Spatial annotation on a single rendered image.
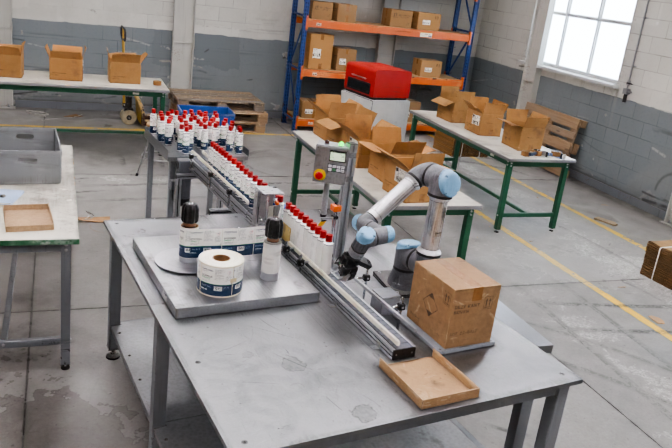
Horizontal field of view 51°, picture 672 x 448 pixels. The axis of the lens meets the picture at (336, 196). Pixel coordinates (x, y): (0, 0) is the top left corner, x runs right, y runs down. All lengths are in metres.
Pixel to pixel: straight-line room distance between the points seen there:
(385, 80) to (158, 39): 3.57
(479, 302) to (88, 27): 8.40
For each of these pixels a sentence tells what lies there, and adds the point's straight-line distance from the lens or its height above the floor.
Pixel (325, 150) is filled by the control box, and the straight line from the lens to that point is 3.46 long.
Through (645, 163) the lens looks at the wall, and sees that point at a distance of 9.34.
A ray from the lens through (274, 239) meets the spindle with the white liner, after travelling 3.28.
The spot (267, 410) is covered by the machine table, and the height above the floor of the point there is 0.83.
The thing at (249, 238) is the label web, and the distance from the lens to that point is 3.47.
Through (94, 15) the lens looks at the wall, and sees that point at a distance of 10.61.
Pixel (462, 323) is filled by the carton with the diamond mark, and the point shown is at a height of 0.96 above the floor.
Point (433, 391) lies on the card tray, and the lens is 2.78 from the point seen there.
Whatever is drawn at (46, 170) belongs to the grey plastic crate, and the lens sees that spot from 4.78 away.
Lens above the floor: 2.27
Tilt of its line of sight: 17 degrees down
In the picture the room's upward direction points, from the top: 7 degrees clockwise
